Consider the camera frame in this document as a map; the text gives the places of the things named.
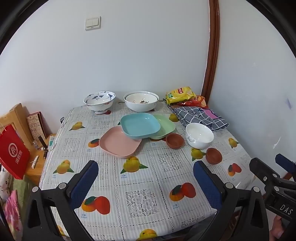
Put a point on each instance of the grey checkered cloth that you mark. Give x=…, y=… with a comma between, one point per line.
x=196, y=118

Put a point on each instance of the wooden side table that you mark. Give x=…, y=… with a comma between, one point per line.
x=39, y=166

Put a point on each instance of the small brown bowl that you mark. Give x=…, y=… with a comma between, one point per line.
x=214, y=156
x=175, y=141

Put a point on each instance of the pink tag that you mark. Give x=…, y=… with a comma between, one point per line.
x=211, y=113

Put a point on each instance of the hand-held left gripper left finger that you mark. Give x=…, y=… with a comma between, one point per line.
x=84, y=183

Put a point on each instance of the yellow chip bag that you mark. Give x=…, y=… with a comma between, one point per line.
x=179, y=95

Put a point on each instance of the person's right hand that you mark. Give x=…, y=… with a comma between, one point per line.
x=276, y=228

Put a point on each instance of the blue square plate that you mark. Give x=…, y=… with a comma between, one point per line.
x=140, y=124

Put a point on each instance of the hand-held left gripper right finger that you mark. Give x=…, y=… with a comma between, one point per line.
x=205, y=185

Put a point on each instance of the green square plate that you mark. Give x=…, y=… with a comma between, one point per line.
x=167, y=126

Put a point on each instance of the pink square plate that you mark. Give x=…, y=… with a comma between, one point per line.
x=115, y=142

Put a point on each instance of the pink cloth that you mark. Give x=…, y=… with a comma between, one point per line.
x=15, y=213

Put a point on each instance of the brown wooden door frame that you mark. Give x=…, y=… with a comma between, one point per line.
x=212, y=58

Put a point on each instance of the red paper bag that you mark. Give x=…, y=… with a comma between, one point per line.
x=12, y=150

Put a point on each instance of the white floral cloth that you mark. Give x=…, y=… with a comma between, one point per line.
x=4, y=183

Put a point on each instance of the white pen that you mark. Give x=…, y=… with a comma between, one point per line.
x=35, y=161

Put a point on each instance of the fruit printed tablecloth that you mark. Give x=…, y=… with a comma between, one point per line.
x=143, y=185

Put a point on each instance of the red chip bag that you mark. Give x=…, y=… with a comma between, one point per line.
x=198, y=100

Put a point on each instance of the large white bowl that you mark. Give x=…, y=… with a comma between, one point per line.
x=140, y=107

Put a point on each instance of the blue and white patterned bowl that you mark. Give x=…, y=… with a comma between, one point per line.
x=99, y=104

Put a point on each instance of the patterned beige book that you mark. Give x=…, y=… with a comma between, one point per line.
x=35, y=126

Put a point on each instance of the white light switch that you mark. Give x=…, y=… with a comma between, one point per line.
x=92, y=23

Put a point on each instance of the white bowl with grey pattern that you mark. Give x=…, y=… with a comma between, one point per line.
x=199, y=135

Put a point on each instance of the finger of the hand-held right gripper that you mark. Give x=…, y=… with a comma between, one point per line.
x=285, y=163
x=261, y=170

